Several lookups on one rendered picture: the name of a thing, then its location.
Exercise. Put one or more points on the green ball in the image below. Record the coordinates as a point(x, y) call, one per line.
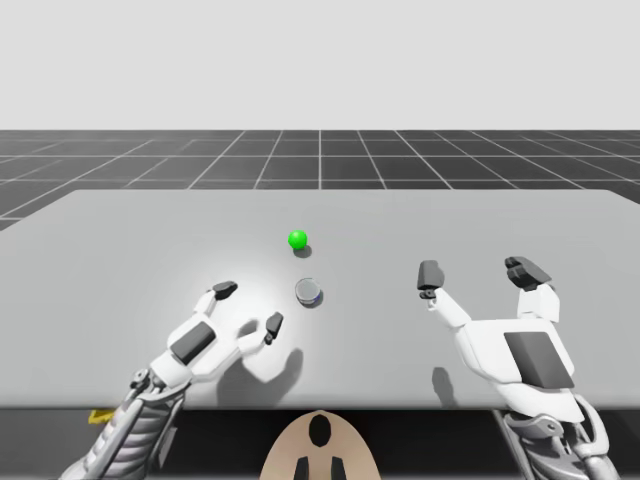
point(297, 239)

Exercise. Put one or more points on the tan robot part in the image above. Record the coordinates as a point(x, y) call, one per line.
point(320, 447)

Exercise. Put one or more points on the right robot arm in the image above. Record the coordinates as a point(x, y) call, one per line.
point(555, 445)

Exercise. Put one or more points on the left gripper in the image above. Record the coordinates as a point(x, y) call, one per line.
point(192, 350)

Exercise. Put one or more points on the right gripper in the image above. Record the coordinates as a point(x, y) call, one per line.
point(515, 360)

